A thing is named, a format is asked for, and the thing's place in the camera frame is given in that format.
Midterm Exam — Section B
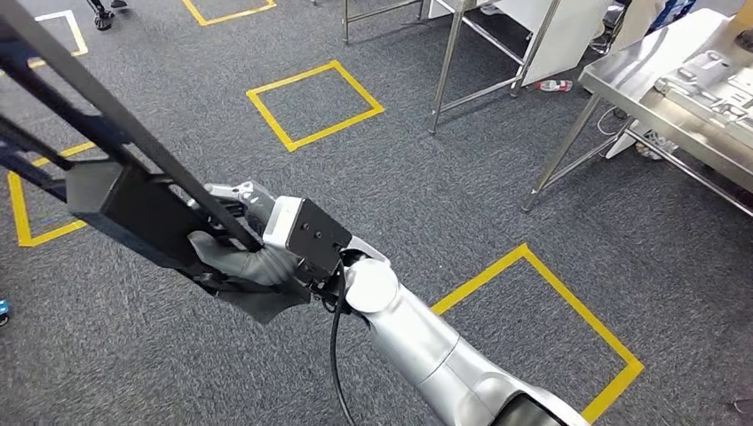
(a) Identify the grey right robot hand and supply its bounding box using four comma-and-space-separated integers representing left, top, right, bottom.
186, 180, 301, 289

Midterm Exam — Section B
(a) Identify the black plastic panel part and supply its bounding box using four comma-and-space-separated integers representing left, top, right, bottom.
0, 0, 313, 327

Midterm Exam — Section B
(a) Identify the stainless steel workbench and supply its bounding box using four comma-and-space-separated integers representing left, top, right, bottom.
520, 6, 753, 220

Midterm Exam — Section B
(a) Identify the long silver metal part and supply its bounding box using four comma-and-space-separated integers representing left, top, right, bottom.
654, 76, 753, 150

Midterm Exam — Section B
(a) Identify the white panel board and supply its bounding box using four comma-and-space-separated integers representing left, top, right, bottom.
429, 0, 614, 89

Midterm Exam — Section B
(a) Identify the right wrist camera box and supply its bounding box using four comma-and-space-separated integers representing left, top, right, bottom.
263, 195, 354, 289

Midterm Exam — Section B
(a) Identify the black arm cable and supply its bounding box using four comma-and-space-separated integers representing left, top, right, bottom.
327, 261, 358, 426

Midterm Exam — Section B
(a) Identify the steel table frame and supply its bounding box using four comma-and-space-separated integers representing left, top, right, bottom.
428, 0, 564, 136
341, 0, 426, 46

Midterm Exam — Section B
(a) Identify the white cable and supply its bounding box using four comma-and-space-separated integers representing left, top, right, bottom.
596, 106, 634, 138

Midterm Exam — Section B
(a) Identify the silver metal bracket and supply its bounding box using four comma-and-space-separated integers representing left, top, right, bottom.
676, 50, 736, 90

